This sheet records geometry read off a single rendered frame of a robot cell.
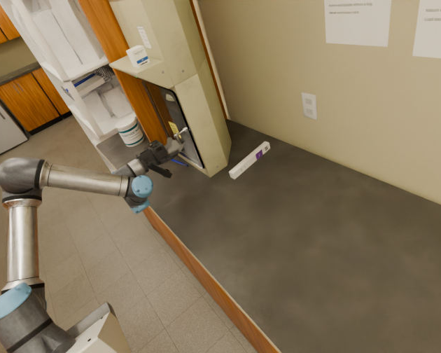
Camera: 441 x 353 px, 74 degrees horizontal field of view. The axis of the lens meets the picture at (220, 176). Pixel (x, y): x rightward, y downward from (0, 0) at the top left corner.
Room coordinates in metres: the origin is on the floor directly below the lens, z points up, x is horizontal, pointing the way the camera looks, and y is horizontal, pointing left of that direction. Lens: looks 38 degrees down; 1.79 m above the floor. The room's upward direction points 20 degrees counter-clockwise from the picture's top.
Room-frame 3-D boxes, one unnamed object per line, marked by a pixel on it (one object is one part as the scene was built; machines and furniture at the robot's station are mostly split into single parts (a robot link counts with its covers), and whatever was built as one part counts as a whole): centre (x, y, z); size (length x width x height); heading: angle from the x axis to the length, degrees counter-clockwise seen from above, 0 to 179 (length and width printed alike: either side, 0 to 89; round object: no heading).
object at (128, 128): (1.75, 0.44, 1.02); 0.13 x 0.13 x 0.15
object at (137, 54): (1.16, 0.13, 1.54); 0.05 x 0.05 x 0.06; 29
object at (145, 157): (1.08, 0.24, 1.17); 0.12 x 0.08 x 0.09; 115
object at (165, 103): (1.25, 0.12, 1.19); 0.30 x 0.01 x 0.40; 25
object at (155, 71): (1.23, 0.17, 1.46); 0.32 x 0.11 x 0.10; 25
